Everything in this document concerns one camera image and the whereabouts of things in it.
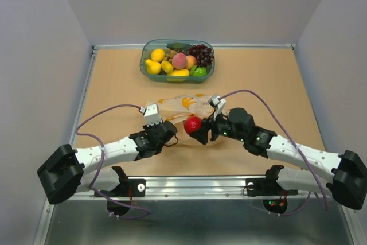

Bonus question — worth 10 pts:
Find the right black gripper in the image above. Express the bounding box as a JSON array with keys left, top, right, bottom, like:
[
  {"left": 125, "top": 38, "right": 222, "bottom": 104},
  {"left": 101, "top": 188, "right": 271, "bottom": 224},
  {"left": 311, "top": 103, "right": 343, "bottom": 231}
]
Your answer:
[{"left": 189, "top": 108, "right": 245, "bottom": 145}]

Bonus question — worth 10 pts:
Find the small red fruit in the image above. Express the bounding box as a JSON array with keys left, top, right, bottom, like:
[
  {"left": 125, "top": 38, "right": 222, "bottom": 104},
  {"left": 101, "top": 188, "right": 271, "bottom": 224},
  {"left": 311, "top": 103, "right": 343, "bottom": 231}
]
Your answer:
[{"left": 184, "top": 116, "right": 202, "bottom": 135}]

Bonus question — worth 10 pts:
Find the translucent orange plastic bag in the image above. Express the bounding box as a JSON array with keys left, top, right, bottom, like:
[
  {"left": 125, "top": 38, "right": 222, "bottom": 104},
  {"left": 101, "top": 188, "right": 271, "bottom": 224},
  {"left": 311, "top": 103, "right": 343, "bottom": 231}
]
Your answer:
[{"left": 147, "top": 94, "right": 214, "bottom": 147}]

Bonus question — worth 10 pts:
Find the wrinkled yellow fruit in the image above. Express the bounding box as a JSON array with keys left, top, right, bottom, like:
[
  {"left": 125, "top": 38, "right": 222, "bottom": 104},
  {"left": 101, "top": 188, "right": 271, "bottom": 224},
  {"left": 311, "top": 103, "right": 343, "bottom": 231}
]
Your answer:
[{"left": 161, "top": 60, "right": 174, "bottom": 75}]

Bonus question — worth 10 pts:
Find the pink peach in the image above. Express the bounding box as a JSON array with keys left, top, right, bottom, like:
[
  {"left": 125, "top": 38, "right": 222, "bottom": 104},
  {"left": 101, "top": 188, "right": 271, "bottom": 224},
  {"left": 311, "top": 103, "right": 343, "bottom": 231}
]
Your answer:
[
  {"left": 172, "top": 53, "right": 187, "bottom": 69},
  {"left": 185, "top": 55, "right": 197, "bottom": 70}
]

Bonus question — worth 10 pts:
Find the purple grape bunch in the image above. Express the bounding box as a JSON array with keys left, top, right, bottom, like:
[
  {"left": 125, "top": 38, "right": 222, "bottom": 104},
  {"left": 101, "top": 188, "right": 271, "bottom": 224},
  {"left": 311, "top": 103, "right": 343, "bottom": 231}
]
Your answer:
[{"left": 185, "top": 44, "right": 214, "bottom": 67}]

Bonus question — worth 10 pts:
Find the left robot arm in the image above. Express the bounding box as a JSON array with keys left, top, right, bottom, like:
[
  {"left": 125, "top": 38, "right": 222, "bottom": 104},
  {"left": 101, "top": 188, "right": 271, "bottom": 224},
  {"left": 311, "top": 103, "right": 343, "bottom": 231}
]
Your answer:
[{"left": 37, "top": 121, "right": 177, "bottom": 205}]

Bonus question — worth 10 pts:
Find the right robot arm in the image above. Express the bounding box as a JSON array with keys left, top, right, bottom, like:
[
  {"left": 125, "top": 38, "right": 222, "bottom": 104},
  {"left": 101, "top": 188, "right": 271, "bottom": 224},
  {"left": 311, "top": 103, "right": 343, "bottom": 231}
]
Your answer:
[{"left": 184, "top": 108, "right": 366, "bottom": 210}]

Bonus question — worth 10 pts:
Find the yellow mango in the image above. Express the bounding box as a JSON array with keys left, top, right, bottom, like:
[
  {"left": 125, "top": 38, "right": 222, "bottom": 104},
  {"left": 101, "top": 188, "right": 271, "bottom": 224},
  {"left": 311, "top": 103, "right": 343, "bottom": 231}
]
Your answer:
[{"left": 166, "top": 69, "right": 190, "bottom": 83}]

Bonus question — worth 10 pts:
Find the green striped melon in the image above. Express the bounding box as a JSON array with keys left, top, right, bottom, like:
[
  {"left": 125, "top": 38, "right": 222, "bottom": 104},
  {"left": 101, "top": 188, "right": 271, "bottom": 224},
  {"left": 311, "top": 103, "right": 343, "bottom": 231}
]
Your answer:
[{"left": 190, "top": 65, "right": 207, "bottom": 77}]

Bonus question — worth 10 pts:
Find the yellow pear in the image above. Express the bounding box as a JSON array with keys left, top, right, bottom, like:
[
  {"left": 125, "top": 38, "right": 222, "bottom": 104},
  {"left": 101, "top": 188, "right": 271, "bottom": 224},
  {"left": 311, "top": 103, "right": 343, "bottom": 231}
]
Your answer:
[{"left": 145, "top": 59, "right": 161, "bottom": 75}]

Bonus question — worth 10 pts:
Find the yellow lemon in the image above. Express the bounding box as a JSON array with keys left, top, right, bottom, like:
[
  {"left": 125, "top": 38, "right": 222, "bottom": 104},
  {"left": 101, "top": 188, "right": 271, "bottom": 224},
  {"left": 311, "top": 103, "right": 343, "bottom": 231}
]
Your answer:
[{"left": 151, "top": 48, "right": 166, "bottom": 63}]

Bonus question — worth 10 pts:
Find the brown longan bunch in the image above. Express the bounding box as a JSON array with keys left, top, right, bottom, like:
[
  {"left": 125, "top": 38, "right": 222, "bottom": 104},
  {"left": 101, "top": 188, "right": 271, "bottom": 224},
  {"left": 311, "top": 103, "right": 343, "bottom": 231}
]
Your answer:
[{"left": 163, "top": 50, "right": 178, "bottom": 63}]

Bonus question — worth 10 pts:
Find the teal plastic basket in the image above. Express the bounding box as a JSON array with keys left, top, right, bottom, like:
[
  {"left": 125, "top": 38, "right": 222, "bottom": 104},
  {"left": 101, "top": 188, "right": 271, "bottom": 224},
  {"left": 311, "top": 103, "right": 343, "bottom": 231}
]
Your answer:
[{"left": 140, "top": 39, "right": 215, "bottom": 83}]

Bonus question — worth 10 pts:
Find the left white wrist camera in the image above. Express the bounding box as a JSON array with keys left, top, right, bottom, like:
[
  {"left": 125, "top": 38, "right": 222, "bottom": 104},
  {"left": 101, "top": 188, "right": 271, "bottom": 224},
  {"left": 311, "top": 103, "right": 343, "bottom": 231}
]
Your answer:
[{"left": 139, "top": 104, "right": 163, "bottom": 127}]

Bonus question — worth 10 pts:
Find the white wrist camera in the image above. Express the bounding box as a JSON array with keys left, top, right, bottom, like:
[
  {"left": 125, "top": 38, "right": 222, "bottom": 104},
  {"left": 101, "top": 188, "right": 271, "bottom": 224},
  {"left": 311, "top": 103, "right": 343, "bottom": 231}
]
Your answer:
[
  {"left": 139, "top": 104, "right": 163, "bottom": 127},
  {"left": 208, "top": 94, "right": 226, "bottom": 121}
]

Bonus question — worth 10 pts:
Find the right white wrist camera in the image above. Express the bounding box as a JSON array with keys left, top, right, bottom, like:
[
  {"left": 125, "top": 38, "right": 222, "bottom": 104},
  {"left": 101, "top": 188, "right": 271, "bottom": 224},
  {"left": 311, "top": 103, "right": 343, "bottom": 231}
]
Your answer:
[{"left": 208, "top": 94, "right": 226, "bottom": 121}]

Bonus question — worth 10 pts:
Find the aluminium front rail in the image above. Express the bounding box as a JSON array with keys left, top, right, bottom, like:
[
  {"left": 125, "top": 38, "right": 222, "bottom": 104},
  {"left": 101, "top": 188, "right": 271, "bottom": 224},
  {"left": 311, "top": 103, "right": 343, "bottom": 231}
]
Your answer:
[{"left": 50, "top": 169, "right": 321, "bottom": 204}]

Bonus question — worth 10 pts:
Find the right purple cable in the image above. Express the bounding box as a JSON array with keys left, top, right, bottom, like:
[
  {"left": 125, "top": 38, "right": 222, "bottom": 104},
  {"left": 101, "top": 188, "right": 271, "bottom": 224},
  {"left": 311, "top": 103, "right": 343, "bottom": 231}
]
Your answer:
[{"left": 220, "top": 89, "right": 329, "bottom": 217}]

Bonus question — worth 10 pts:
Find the purple cable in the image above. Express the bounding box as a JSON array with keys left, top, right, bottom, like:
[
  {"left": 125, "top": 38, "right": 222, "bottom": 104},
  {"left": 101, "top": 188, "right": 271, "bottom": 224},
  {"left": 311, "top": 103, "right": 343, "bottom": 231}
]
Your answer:
[
  {"left": 76, "top": 103, "right": 150, "bottom": 219},
  {"left": 220, "top": 89, "right": 329, "bottom": 217}
]

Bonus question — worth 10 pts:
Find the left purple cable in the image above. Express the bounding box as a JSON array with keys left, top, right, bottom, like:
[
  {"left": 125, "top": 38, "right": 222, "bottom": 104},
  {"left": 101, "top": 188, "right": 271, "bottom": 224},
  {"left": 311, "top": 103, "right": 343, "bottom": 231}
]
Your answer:
[{"left": 76, "top": 103, "right": 150, "bottom": 219}]

